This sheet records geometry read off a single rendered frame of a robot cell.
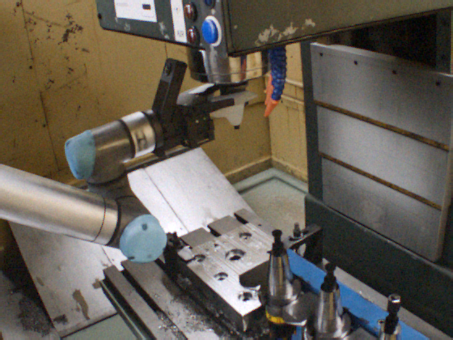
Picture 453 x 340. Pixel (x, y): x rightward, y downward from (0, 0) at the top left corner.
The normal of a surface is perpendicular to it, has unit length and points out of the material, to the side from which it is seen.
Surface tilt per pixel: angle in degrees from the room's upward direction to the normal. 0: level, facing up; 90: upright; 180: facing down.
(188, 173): 24
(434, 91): 90
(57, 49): 90
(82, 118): 90
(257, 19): 90
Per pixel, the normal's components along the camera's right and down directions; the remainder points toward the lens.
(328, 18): 0.56, 0.32
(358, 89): -0.82, 0.32
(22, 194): 0.62, -0.07
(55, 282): 0.14, -0.68
